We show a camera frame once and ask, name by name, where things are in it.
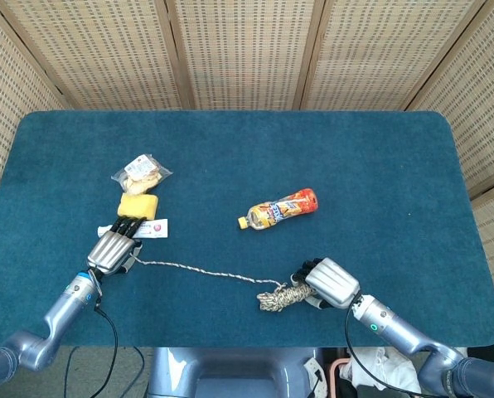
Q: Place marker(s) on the clear snack bag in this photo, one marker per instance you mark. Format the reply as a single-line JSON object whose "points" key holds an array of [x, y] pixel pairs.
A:
{"points": [[141, 174]]}

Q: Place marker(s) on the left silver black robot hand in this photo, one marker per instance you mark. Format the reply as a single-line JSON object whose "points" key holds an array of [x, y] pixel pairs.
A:
{"points": [[110, 250]]}

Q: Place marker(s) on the grey-blue robot torso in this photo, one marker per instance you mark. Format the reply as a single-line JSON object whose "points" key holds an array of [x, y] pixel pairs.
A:
{"points": [[230, 373]]}

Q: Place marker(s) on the blue table cloth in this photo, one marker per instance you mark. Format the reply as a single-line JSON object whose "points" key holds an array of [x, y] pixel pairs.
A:
{"points": [[247, 157]]}

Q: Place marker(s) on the white crumpled cloth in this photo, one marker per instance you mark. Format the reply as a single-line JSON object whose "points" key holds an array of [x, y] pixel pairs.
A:
{"points": [[379, 367]]}

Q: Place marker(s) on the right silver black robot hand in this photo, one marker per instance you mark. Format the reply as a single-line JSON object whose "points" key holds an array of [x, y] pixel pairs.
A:
{"points": [[332, 282]]}

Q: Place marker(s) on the pink tube frame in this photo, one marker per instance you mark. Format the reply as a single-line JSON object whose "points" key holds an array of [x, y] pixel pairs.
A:
{"points": [[333, 373]]}

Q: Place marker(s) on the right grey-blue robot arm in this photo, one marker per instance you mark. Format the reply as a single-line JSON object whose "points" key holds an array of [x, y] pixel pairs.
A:
{"points": [[400, 327]]}

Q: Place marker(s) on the orange label drink bottle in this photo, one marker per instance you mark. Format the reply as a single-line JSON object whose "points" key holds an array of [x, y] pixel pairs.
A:
{"points": [[280, 209]]}

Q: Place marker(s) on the white power strip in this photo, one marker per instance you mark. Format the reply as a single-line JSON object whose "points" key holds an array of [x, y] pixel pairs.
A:
{"points": [[313, 373]]}

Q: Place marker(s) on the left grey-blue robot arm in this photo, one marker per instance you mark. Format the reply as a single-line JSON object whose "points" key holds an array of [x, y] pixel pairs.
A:
{"points": [[60, 311]]}

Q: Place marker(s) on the white toothpaste tube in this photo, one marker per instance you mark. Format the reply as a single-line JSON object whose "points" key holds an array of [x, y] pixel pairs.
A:
{"points": [[156, 229]]}

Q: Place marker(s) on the yellow sponge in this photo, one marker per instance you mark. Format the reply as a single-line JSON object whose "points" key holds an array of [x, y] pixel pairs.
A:
{"points": [[137, 206]]}

